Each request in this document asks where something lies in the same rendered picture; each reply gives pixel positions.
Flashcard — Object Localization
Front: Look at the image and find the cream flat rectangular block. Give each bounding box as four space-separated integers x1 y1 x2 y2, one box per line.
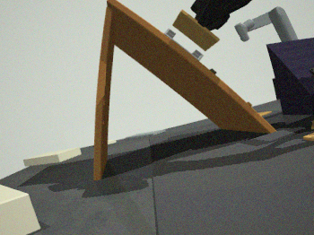
23 147 82 167

